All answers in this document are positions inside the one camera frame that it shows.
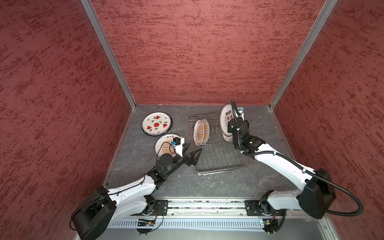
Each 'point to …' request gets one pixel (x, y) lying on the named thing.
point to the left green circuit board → (144, 222)
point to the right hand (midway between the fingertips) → (234, 120)
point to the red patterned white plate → (206, 132)
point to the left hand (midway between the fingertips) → (196, 149)
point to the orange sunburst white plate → (198, 133)
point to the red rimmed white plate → (226, 114)
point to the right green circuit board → (271, 225)
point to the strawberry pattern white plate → (156, 123)
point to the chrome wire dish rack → (218, 155)
